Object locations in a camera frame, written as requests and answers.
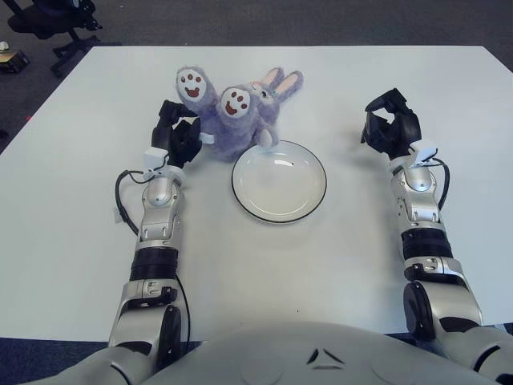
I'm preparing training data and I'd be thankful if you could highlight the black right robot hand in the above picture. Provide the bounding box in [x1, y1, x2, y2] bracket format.
[359, 87, 422, 160]

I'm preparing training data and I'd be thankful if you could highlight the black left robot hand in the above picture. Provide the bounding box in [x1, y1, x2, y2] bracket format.
[151, 99, 204, 169]

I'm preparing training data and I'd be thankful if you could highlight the purple plush bunny doll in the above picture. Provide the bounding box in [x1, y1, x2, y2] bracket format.
[175, 66, 305, 164]

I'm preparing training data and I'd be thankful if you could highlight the white plate with black rim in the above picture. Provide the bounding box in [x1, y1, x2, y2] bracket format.
[231, 140, 328, 225]

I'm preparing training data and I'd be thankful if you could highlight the yellow and black box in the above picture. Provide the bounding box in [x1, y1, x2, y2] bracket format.
[0, 50, 30, 74]

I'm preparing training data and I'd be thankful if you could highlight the black office chair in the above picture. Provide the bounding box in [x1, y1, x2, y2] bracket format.
[6, 0, 121, 77]

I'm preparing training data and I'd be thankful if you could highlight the silver robot torso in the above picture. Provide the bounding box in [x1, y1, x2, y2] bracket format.
[59, 320, 502, 385]

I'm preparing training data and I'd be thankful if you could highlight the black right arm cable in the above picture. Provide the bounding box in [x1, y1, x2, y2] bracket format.
[430, 158, 450, 212]

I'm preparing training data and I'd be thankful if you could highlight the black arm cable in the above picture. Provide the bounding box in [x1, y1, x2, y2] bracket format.
[430, 158, 450, 212]
[114, 158, 169, 237]

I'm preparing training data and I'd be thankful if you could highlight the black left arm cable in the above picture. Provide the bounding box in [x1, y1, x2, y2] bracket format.
[114, 158, 169, 237]

